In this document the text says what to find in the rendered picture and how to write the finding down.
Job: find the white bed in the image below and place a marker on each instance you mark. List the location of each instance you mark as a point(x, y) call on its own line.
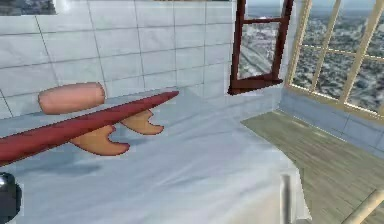
point(200, 160)

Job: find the dark red framed window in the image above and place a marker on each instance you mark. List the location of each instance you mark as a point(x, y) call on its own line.
point(258, 46)

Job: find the red surfboard with orange fins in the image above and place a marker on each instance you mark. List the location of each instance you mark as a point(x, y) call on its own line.
point(83, 125)

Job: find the pink bolster pillow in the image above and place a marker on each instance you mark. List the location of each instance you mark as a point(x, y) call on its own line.
point(70, 97)

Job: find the pale yellow framed window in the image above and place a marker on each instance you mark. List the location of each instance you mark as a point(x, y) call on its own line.
point(336, 56)

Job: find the grey framed picture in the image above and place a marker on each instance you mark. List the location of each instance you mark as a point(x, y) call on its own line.
point(26, 6)

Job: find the pale wooden pole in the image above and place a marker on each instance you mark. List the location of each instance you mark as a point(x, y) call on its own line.
point(365, 208)

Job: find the black round object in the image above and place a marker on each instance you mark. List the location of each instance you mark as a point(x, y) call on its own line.
point(8, 196)

